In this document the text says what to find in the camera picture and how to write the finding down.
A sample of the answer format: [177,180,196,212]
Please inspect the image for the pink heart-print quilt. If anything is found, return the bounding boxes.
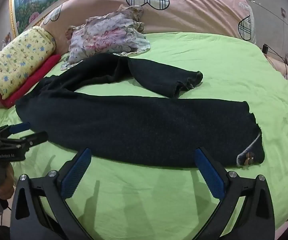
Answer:
[39,0,257,46]

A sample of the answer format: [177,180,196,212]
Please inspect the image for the green bed sheet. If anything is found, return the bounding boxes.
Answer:
[0,32,288,240]

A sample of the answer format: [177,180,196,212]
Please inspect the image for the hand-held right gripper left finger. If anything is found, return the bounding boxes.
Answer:
[10,147,94,240]

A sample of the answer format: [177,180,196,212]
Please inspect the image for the red pillow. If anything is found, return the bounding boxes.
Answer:
[0,54,62,109]

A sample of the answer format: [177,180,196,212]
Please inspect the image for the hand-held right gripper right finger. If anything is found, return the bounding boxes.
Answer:
[194,147,276,240]

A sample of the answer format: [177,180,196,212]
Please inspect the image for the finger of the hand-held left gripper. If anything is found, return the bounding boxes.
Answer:
[0,122,31,137]
[10,131,49,148]

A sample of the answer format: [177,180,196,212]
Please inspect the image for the gold-framed landscape painting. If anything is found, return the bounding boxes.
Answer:
[9,0,220,38]

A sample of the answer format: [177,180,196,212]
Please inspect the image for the black pants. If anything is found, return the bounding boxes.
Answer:
[15,53,265,168]

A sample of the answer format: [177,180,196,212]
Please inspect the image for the thin black cable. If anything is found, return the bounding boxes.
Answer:
[268,48,288,81]

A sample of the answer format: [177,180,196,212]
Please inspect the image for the yellow printed pillow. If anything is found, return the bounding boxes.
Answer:
[0,26,57,100]

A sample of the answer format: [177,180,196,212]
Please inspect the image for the floral cloth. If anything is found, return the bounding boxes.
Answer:
[60,4,151,71]

